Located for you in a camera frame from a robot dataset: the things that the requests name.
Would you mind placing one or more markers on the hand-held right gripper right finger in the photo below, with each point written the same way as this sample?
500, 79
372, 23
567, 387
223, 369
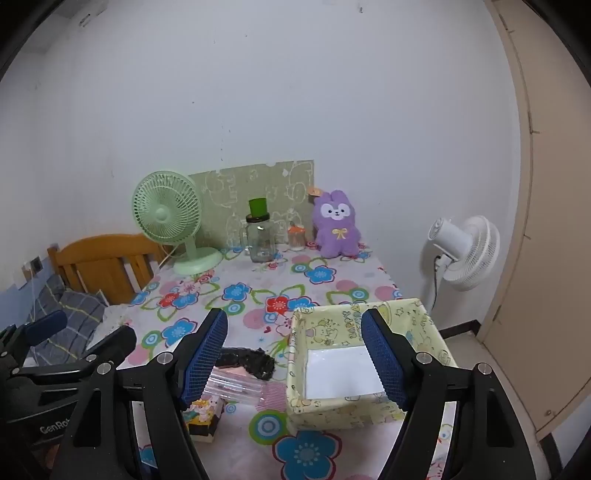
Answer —
383, 360

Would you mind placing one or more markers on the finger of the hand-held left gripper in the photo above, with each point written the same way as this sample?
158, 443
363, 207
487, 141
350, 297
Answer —
46, 325
113, 344

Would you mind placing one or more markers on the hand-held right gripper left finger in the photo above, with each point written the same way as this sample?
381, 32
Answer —
205, 355

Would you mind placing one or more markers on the clear pink tissue pack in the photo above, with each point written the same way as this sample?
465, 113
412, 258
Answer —
240, 387

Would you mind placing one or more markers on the small cartoon box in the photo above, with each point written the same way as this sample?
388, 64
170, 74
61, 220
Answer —
203, 415

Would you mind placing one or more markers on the yellow fabric storage box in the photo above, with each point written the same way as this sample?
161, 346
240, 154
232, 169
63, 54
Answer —
323, 410

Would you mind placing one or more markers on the grey plaid blanket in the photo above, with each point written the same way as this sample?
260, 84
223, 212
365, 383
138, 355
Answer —
78, 309

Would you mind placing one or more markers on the floral tablecloth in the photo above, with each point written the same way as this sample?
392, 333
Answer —
258, 300

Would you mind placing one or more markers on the glass jar with green lid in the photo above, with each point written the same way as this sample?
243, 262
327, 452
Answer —
261, 240

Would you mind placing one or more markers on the purple plush bunny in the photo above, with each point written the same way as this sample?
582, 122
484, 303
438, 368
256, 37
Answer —
337, 230

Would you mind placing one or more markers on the green desk fan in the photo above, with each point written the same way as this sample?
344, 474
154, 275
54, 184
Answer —
161, 212

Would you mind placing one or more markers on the white standing fan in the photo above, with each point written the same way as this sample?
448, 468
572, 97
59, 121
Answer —
480, 254

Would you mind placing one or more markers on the small jar with orange lid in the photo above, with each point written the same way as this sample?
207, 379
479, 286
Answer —
297, 237

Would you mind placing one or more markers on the beige wardrobe door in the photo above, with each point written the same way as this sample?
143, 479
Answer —
545, 230

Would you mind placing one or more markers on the green patterned wall board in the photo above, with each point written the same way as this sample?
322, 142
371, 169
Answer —
277, 184

